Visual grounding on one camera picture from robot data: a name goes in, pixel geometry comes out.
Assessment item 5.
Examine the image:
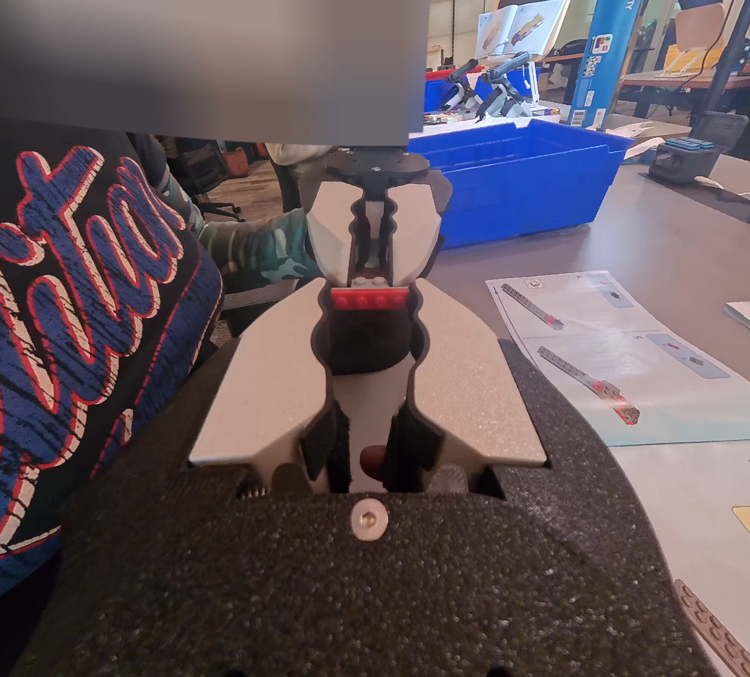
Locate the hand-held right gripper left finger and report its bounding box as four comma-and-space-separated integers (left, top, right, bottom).
189, 278, 352, 495

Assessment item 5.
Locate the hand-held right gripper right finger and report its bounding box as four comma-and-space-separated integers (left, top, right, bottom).
384, 278, 549, 495

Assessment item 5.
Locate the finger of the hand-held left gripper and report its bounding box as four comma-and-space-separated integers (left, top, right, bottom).
305, 180, 361, 287
387, 181, 444, 287

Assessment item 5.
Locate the red and grey lego assembly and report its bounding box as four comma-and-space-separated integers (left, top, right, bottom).
331, 273, 409, 313

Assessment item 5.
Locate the blue plastic bin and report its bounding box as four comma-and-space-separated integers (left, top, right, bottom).
407, 118, 635, 250
423, 69, 470, 117

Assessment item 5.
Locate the open lego instruction booklet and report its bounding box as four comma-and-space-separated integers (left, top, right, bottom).
485, 270, 750, 677

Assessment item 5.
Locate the blue cardboard lego box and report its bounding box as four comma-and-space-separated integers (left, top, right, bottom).
567, 0, 666, 131

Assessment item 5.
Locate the long grey lego plate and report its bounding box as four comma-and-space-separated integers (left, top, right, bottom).
674, 579, 748, 677

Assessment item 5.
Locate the spare hand-held gripper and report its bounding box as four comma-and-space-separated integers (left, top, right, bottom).
476, 52, 535, 119
442, 59, 482, 117

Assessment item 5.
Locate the black office chair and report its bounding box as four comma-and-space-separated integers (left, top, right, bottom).
167, 135, 247, 221

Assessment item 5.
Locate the instruction booklet on stand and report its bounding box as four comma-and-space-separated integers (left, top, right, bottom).
476, 0, 568, 62

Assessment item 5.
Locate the person in graphic shirt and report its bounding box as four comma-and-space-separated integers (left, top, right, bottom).
0, 121, 225, 596

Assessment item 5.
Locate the white paper bag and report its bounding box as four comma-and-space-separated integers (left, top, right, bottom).
622, 136, 667, 165
602, 121, 669, 140

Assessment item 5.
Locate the black hard case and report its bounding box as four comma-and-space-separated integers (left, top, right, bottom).
647, 110, 750, 186

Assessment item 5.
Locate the wooden office desk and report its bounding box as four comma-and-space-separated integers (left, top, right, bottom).
618, 65, 750, 121

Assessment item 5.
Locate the brown cardboard piece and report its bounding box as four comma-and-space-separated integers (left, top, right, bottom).
668, 0, 727, 75

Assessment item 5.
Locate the black tripod leg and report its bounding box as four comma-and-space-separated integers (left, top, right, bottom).
700, 0, 750, 116

